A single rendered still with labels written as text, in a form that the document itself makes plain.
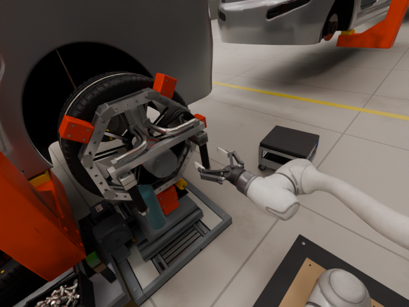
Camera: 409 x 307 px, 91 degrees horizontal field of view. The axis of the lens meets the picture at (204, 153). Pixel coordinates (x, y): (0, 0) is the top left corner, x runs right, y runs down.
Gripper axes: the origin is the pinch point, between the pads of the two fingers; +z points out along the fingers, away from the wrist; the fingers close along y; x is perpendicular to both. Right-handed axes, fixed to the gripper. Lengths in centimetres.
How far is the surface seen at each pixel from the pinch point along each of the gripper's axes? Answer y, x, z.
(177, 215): -13, -61, 30
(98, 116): -30.5, 26.8, 23.6
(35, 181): -70, -12, 72
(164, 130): -13.1, 17.6, 8.1
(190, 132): -3.8, 13.5, 4.2
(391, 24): 340, -2, 28
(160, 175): -20.5, -1.8, 8.7
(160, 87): -2.5, 28.6, 23.5
